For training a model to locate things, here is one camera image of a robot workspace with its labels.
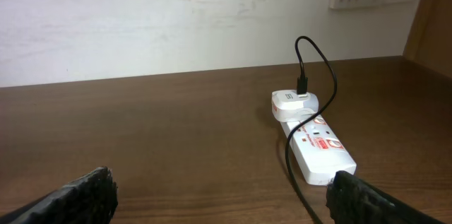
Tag black USB charging cable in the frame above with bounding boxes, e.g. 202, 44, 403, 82
284, 35, 338, 224

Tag white USB charger plug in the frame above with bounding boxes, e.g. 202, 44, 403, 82
271, 90, 319, 122

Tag white power strip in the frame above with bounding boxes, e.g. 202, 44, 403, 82
290, 115, 357, 186

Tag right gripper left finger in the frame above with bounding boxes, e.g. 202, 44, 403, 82
1, 167, 118, 224

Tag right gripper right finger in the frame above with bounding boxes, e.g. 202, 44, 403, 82
326, 171, 441, 224

